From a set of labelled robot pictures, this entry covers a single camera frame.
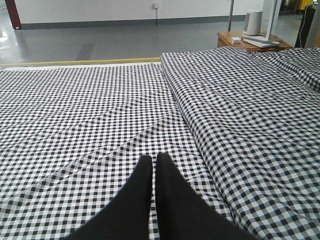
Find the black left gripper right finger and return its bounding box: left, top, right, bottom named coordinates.
left=155, top=153, right=253, bottom=240

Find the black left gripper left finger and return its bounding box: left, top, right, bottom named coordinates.
left=64, top=155, right=153, bottom=240

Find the black white checkered bed sheet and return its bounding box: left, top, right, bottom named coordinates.
left=0, top=63, right=232, bottom=240

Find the white desk lamp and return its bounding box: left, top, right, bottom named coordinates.
left=242, top=0, right=280, bottom=48

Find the black white checkered quilt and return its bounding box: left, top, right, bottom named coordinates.
left=161, top=47, right=320, bottom=240

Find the wooden nightstand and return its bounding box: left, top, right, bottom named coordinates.
left=216, top=30, right=293, bottom=53

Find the white charger adapter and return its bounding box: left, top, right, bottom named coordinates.
left=231, top=37, right=242, bottom=44

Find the checkered pillow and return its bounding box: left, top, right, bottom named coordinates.
left=250, top=47, right=320, bottom=92

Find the white cylindrical heater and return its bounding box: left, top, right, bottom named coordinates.
left=242, top=9, right=263, bottom=36

